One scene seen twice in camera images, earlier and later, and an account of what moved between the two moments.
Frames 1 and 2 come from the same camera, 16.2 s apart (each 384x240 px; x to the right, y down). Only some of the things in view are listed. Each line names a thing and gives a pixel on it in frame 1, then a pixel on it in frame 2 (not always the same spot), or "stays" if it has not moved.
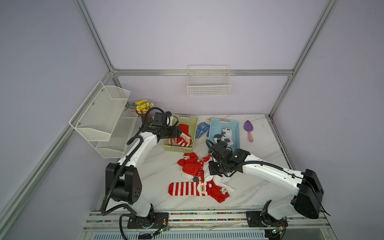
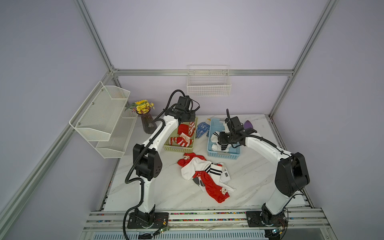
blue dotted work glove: [202, 128] stays
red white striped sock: [184, 140] stays
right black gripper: [212, 169] → [222, 138]
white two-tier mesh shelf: [103, 121] stays
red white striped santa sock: [191, 188] → [192, 128]
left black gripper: [176, 132] → [192, 118]
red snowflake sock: [185, 129] stays
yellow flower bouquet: [141, 106] stays
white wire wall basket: [208, 80] stays
